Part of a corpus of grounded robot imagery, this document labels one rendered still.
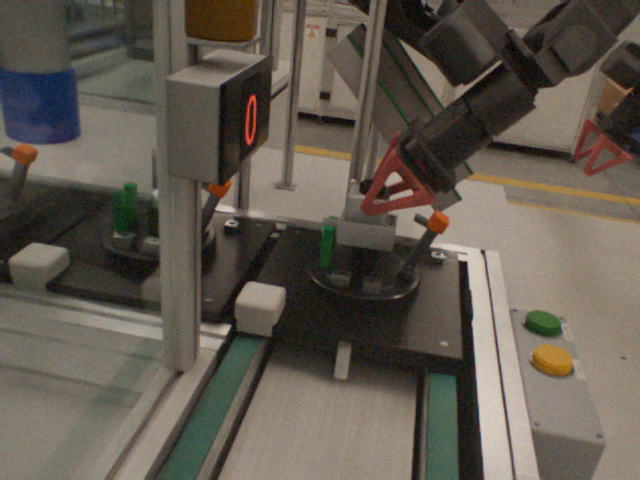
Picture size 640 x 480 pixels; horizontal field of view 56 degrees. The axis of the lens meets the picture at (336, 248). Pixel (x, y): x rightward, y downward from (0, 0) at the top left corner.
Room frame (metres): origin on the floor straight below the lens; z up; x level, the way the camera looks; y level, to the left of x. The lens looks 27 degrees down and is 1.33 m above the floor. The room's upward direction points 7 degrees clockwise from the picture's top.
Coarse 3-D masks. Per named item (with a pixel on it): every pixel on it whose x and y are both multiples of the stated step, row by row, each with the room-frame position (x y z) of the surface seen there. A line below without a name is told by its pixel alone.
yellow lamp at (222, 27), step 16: (192, 0) 0.43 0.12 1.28; (208, 0) 0.43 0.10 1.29; (224, 0) 0.43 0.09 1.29; (240, 0) 0.43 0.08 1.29; (192, 16) 0.43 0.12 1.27; (208, 16) 0.43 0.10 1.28; (224, 16) 0.43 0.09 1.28; (240, 16) 0.43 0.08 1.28; (192, 32) 0.43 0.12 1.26; (208, 32) 0.43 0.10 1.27; (224, 32) 0.43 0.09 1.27; (240, 32) 0.43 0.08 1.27
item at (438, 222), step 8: (416, 216) 0.62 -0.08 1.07; (432, 216) 0.62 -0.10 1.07; (440, 216) 0.61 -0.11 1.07; (424, 224) 0.61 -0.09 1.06; (432, 224) 0.61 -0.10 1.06; (440, 224) 0.61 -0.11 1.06; (448, 224) 0.61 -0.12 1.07; (424, 232) 0.62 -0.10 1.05; (432, 232) 0.61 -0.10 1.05; (440, 232) 0.61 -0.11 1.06; (424, 240) 0.61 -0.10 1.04; (432, 240) 0.61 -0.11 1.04; (416, 248) 0.61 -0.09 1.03; (424, 248) 0.61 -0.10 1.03; (408, 256) 0.62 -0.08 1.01; (416, 256) 0.61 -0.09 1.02; (408, 264) 0.61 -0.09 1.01; (416, 264) 0.61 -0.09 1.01
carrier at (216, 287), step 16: (208, 224) 0.69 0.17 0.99; (224, 224) 0.73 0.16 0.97; (240, 224) 0.74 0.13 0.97; (256, 224) 0.75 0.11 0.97; (272, 224) 0.75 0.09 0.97; (208, 240) 0.64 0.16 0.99; (224, 240) 0.69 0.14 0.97; (240, 240) 0.69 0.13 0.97; (256, 240) 0.70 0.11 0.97; (208, 256) 0.63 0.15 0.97; (224, 256) 0.65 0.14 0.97; (240, 256) 0.65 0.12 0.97; (256, 256) 0.66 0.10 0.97; (208, 272) 0.60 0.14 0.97; (224, 272) 0.61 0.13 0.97; (240, 272) 0.61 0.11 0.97; (208, 288) 0.57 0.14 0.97; (224, 288) 0.57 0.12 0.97; (240, 288) 0.59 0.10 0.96; (208, 304) 0.54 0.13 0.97; (224, 304) 0.54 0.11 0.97; (208, 320) 0.52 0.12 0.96
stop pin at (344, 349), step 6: (342, 342) 0.50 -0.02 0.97; (348, 342) 0.51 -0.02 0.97; (342, 348) 0.50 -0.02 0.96; (348, 348) 0.50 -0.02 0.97; (342, 354) 0.50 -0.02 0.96; (348, 354) 0.49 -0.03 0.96; (336, 360) 0.50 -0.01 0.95; (342, 360) 0.50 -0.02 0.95; (348, 360) 0.49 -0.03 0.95; (336, 366) 0.50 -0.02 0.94; (342, 366) 0.50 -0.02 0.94; (348, 366) 0.50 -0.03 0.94; (336, 372) 0.50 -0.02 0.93; (342, 372) 0.50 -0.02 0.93; (342, 378) 0.50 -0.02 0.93
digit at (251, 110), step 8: (248, 80) 0.44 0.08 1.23; (256, 80) 0.46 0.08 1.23; (248, 88) 0.44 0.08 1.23; (256, 88) 0.46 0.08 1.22; (248, 96) 0.44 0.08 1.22; (256, 96) 0.46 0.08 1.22; (248, 104) 0.44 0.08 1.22; (256, 104) 0.46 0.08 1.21; (248, 112) 0.44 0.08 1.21; (256, 112) 0.46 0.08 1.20; (248, 120) 0.44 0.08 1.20; (256, 120) 0.46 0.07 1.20; (248, 128) 0.44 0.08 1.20; (256, 128) 0.46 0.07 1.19; (248, 136) 0.44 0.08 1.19; (256, 136) 0.47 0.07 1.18; (248, 144) 0.44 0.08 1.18; (256, 144) 0.47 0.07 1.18; (248, 152) 0.44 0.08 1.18; (240, 160) 0.42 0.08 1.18
